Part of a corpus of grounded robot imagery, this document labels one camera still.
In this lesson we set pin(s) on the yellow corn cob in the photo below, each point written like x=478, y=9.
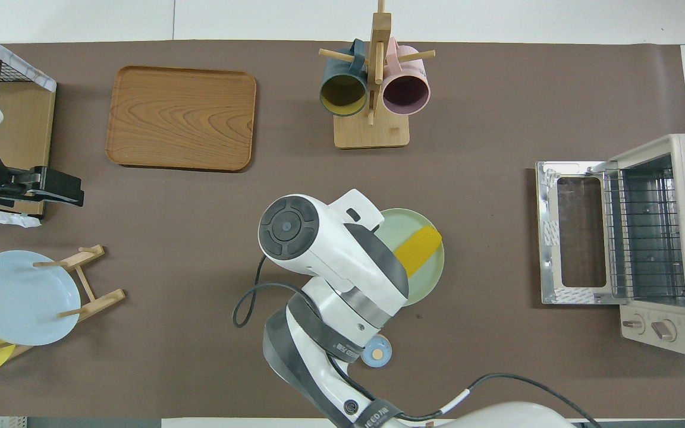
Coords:
x=417, y=249

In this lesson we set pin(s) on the dark blue mug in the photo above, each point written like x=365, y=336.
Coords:
x=342, y=95

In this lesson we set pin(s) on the brown table mat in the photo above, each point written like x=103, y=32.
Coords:
x=170, y=238

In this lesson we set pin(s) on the wooden plate rack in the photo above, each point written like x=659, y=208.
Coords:
x=101, y=300

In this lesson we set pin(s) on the pale green plate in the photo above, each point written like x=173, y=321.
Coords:
x=423, y=279

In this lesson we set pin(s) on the glass oven door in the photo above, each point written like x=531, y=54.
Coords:
x=547, y=238

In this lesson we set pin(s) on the wooden serving tray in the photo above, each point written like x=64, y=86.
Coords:
x=182, y=119

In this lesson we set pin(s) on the beige oven knob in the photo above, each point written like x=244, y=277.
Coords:
x=665, y=330
x=634, y=324

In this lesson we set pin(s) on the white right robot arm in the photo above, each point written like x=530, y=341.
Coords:
x=330, y=249

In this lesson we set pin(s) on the wooden shelf box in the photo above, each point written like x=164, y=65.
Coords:
x=27, y=72

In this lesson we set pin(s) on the small blue round lid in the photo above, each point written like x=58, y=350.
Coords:
x=379, y=355

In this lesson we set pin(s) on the wooden step shelf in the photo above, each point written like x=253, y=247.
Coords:
x=24, y=137

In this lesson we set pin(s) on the pink mug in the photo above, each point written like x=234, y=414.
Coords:
x=407, y=94

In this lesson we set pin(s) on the wooden mug tree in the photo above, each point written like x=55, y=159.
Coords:
x=372, y=134

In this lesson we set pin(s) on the light blue plate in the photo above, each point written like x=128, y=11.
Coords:
x=15, y=303

